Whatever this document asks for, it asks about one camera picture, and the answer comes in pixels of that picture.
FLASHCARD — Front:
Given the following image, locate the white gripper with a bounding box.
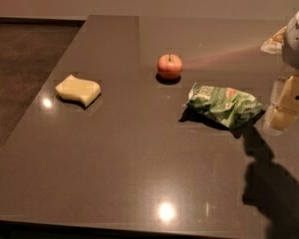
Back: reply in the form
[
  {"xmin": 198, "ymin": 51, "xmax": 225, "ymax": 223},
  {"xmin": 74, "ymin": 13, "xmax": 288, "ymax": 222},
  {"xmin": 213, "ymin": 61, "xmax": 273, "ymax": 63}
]
[{"xmin": 260, "ymin": 10, "xmax": 299, "ymax": 131}]

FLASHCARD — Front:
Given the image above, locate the green jalapeno chip bag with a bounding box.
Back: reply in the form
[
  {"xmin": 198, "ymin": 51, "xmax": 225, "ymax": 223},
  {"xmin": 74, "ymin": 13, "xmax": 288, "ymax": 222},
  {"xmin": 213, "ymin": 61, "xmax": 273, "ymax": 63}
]
[{"xmin": 186, "ymin": 84, "xmax": 263, "ymax": 129}]

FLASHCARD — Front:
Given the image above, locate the yellow sponge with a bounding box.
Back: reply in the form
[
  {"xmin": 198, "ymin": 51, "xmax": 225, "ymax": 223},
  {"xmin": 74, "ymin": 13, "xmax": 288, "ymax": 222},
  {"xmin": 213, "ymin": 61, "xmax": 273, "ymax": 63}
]
[{"xmin": 56, "ymin": 75, "xmax": 101, "ymax": 107}]

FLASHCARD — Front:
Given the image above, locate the red apple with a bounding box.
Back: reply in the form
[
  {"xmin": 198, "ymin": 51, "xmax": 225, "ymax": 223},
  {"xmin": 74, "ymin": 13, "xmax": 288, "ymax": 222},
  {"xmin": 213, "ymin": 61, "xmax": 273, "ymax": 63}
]
[{"xmin": 157, "ymin": 54, "xmax": 182, "ymax": 81}]

